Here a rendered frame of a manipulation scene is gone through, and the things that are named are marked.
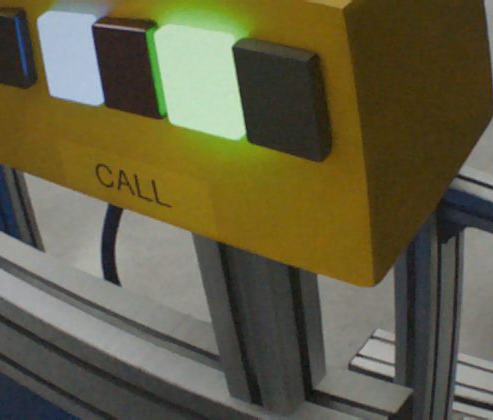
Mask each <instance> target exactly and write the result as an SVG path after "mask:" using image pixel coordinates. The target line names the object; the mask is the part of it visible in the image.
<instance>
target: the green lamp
mask: <svg viewBox="0 0 493 420"><path fill-rule="evenodd" d="M155 40H156V49H157V52H158V57H159V65H160V70H161V74H162V79H163V80H162V83H163V88H164V93H165V97H166V101H167V106H168V107H167V111H168V115H169V119H170V121H171V122H172V123H174V124H177V125H181V126H186V127H189V128H193V129H197V130H200V131H204V132H208V133H212V134H216V135H219V136H224V137H228V138H231V139H237V138H240V137H241V136H243V135H244V134H245V128H244V121H243V115H242V109H241V103H240V97H239V91H238V85H237V79H236V73H235V67H234V61H233V55H232V50H231V48H232V45H233V43H234V38H233V36H232V35H231V34H224V33H219V32H214V31H210V30H200V29H196V28H191V27H182V26H177V25H166V26H163V27H162V28H160V29H159V30H158V31H156V33H155Z"/></svg>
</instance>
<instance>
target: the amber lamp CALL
mask: <svg viewBox="0 0 493 420"><path fill-rule="evenodd" d="M25 12H26V11H24V9H19V8H18V9H15V8H13V9H12V8H5V7H4V8H1V7H0V84H1V85H2V84H3V85H6V86H11V87H14V88H16V87H17V88H20V89H29V88H30V87H32V86H33V85H34V84H36V82H37V76H36V70H35V65H34V59H33V54H32V48H31V42H30V38H29V35H30V34H29V32H28V30H29V29H28V24H27V18H26V14H25Z"/></svg>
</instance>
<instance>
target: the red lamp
mask: <svg viewBox="0 0 493 420"><path fill-rule="evenodd" d="M158 27H159V25H158V24H156V23H154V22H146V21H141V20H140V21H137V20H133V19H130V20H128V19H124V18H122V19H120V18H115V17H113V18H112V17H107V16H106V17H101V18H99V19H97V20H96V21H95V22H93V23H92V24H91V31H92V32H91V34H92V37H93V40H92V41H93V44H94V51H95V55H96V56H95V58H96V62H97V68H98V72H99V79H100V83H101V86H100V87H101V90H102V94H103V102H104V104H105V106H106V107H108V108H109V109H113V110H117V111H119V110H120V111H124V112H127V113H130V114H134V115H137V116H139V115H141V116H145V117H148V118H152V119H156V120H163V119H165V118H166V117H167V115H168V111H167V107H168V106H167V101H166V97H165V93H164V88H163V83H162V80H163V79H162V74H161V70H160V65H159V57H158V52H157V49H156V40H155V33H156V31H158V30H159V28H158Z"/></svg>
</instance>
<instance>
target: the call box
mask: <svg viewBox="0 0 493 420"><path fill-rule="evenodd" d="M0 7H1V8H4V7H5V8H12V9H13V8H15V9H18V8H19V9H24V11H26V12H25V14H26V18H27V24H28V29H29V30H28V32H29V34H30V35H29V38H30V42H31V48H32V54H33V59H34V65H35V70H36V76H37V82H36V84H34V85H33V86H32V87H30V88H29V89H20V88H17V87H16V88H14V87H11V86H6V85H3V84H2V85H1V84H0V164H3V165H5V166H7V167H10V168H12V169H13V168H14V169H17V170H19V171H21V172H24V173H26V174H29V175H31V176H34V177H35V176H36V177H39V178H41V179H44V180H46V181H49V182H51V183H54V184H56V185H59V186H62V187H64V188H67V189H70V190H72V191H75V192H78V193H80V194H83V195H86V196H89V197H91V198H94V199H97V200H100V201H103V202H106V203H109V204H111V205H114V206H117V207H120V208H123V209H126V210H129V211H132V212H135V213H138V214H141V215H144V216H147V217H150V219H153V220H156V221H160V222H163V223H166V224H169V225H172V226H175V227H178V228H182V229H185V230H188V232H191V233H194V234H197V235H201V236H204V237H207V238H210V239H214V240H217V241H220V242H223V243H224V244H227V245H230V246H233V247H236V248H240V249H243V250H246V251H249V252H252V253H256V254H259V255H262V256H265V257H269V259H272V260H275V261H278V262H281V263H285V264H288V265H291V266H294V267H297V268H301V269H304V270H307V271H310V272H313V273H316V274H319V275H322V276H326V277H329V278H332V279H335V280H338V281H341V282H343V281H344V282H347V283H350V284H353V285H356V286H359V287H362V288H373V287H375V285H377V284H379V283H380V282H381V281H382V280H383V278H384V277H385V276H386V275H387V273H388V272H389V271H390V270H391V268H392V267H393V266H394V264H395V262H396V261H397V260H398V258H399V257H400V256H401V255H402V253H403V252H404V251H405V250H406V248H407V247H408V246H409V244H410V242H411V241H412V240H413V238H414V237H415V235H416V233H417V232H418V231H419V230H420V228H421V227H422V225H423V223H424V222H425V221H426V220H427V218H428V217H429V216H430V214H431V212H432V211H433V209H434V208H435V207H436V206H437V204H438V202H439V201H440V199H441V198H442V197H443V195H444V193H445V192H446V190H447V189H448V188H449V185H450V184H451V183H452V182H453V180H454V178H455V177H456V176H457V175H458V172H459V171H460V170H461V169H462V166H463V165H464V164H465V161H466V160H467V159H468V158H469V156H470V154H471V153H472V151H473V149H474V148H475V146H476V145H477V144H478V142H479V140H480V138H481V136H483V134H484V132H485V130H486V129H487V128H488V126H489V125H490V122H491V121H492V119H493V76H492V74H493V69H492V60H491V51H490V43H489V35H488V31H489V29H488V22H487V15H486V8H485V1H484V0H0ZM48 11H52V12H54V11H56V12H63V13H66V12H67V13H75V14H78V13H79V14H83V15H84V14H86V15H93V16H94V17H95V18H96V19H95V21H96V20H97V19H99V18H101V17H106V16H107V17H112V18H113V17H115V18H120V19H122V18H124V19H128V20H130V19H133V20H137V21H140V20H141V21H146V22H154V23H156V24H158V25H159V27H158V28H159V29H160V28H162V27H163V26H166V25H177V26H182V27H191V28H196V29H200V30H210V31H214V32H219V33H224V34H231V35H232V36H233V38H234V43H235V42H237V41H238V40H239V39H240V38H244V37H247V38H252V39H257V40H261V41H266V42H272V43H276V44H281V45H286V46H290V47H295V48H300V49H305V50H309V51H313V52H315V53H316V54H317V57H318V58H319V65H320V75H321V81H322V84H323V93H324V101H325V107H326V110H327V120H328V129H329V138H331V153H330V155H329V156H328V157H327V158H326V159H325V160H324V161H323V162H320V163H317V162H313V161H309V160H305V159H302V157H297V156H293V155H290V154H286V153H281V152H278V151H274V150H271V149H266V148H262V147H259V146H258V145H255V144H250V143H249V142H248V141H247V139H246V134H244V135H243V136H241V137H240V138H237V139H231V138H228V137H224V136H219V135H216V134H212V133H208V132H204V131H200V130H197V129H193V128H189V127H186V126H181V125H177V124H174V123H172V122H171V121H170V119H169V115H167V117H166V118H165V119H163V120H156V119H152V118H148V117H145V116H141V115H139V116H137V115H134V114H130V113H127V112H124V111H120V110H119V111H117V110H113V109H109V108H108V107H106V106H105V104H104V102H102V103H100V104H98V105H93V104H90V103H89V104H87V103H83V102H80V101H73V100H71V99H67V98H66V99H65V98H61V97H58V96H56V97H55V96H53V95H51V92H50V90H49V83H48V80H47V79H48V77H47V75H46V72H47V71H46V68H45V62H44V56H43V50H42V45H41V40H40V34H39V28H38V23H37V21H38V19H39V18H40V17H41V16H42V15H43V14H45V13H46V12H48Z"/></svg>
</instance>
